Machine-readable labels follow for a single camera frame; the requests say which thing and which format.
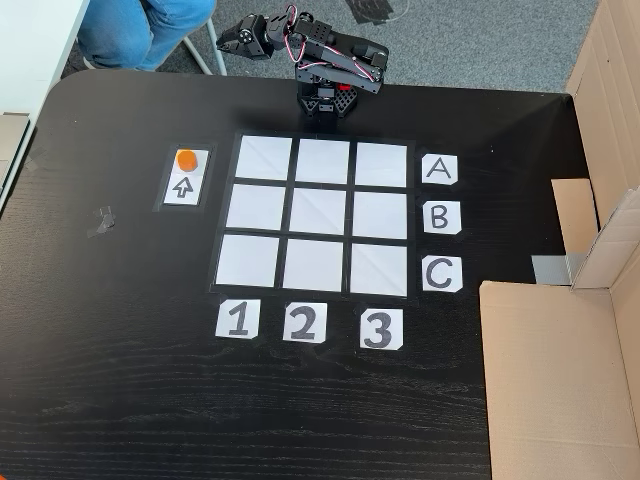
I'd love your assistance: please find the brown cardboard screen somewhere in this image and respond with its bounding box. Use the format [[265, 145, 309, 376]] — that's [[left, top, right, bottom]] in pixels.
[[478, 0, 640, 480]]

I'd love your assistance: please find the black floor tape patch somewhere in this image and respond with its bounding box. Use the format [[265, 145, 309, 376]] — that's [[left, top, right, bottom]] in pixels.
[[344, 0, 410, 26]]

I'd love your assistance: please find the paper sheet number 1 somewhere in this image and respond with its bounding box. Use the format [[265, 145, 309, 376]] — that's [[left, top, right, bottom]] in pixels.
[[215, 298, 262, 340]]

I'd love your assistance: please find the paper sheet letter A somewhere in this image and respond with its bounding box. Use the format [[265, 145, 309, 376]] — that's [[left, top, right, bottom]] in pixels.
[[421, 153, 459, 187]]

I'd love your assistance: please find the paper sheet number 2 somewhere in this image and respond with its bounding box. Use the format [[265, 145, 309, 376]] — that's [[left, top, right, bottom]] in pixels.
[[282, 301, 329, 344]]

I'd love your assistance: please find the white arrow paper sheet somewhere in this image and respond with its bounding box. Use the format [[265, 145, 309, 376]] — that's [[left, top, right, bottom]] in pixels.
[[162, 147, 211, 207]]

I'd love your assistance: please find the grey tape strip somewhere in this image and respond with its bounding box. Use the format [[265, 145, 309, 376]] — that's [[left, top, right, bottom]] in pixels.
[[530, 252, 584, 288]]

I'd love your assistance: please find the paper sheet letter C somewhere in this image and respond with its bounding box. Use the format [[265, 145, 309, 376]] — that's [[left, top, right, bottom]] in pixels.
[[421, 255, 464, 293]]

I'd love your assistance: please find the paper sheet letter B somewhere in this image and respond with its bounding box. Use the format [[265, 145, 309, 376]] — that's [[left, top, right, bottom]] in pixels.
[[422, 200, 463, 235]]

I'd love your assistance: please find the grey metal chair leg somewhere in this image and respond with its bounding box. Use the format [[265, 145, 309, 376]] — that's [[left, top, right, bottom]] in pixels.
[[180, 17, 229, 76]]

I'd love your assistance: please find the person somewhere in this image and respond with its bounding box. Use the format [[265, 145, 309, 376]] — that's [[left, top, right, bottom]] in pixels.
[[77, 0, 218, 72]]

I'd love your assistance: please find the paper sheet number 3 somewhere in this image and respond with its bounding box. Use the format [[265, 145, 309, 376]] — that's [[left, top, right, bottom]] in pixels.
[[359, 308, 405, 351]]

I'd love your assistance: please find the clear tape piece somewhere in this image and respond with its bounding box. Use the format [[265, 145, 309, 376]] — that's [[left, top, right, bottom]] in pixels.
[[85, 203, 118, 240], [24, 145, 50, 175]]

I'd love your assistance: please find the white nine-square grid sheet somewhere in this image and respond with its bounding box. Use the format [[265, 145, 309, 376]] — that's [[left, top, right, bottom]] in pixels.
[[208, 130, 419, 301]]

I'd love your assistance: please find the white desk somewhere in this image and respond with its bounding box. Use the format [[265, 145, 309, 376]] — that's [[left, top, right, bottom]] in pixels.
[[0, 0, 92, 221]]

